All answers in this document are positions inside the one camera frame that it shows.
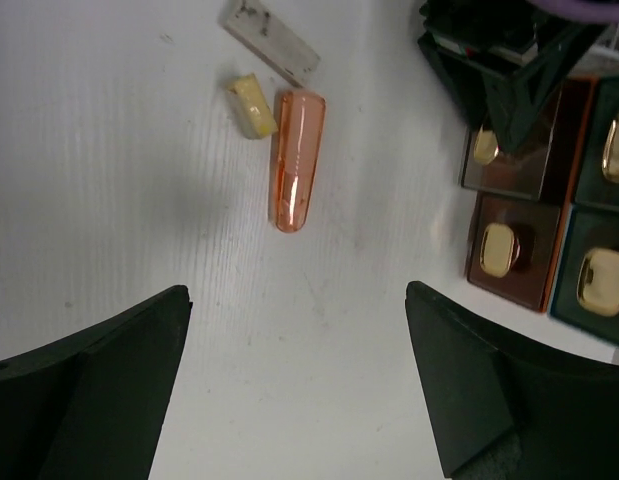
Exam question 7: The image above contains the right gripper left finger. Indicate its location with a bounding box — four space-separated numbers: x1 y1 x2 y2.
0 285 192 479

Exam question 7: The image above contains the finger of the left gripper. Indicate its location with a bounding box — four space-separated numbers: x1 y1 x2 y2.
483 29 602 152

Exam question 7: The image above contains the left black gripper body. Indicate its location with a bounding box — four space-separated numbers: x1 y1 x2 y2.
418 1 607 90

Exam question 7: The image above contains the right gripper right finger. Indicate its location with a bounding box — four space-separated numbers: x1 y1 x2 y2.
405 281 619 479

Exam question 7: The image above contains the clear smoked drawer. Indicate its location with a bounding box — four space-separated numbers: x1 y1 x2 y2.
460 87 563 201

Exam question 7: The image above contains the teal drawer box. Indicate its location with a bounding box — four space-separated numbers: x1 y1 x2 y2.
461 76 619 347

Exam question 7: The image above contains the orange marker pen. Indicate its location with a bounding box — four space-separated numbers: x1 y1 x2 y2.
268 89 326 233

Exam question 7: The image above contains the grey white eraser block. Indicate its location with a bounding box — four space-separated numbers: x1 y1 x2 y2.
220 0 321 88

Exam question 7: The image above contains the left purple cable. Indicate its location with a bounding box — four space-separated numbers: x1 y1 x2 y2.
531 0 619 24

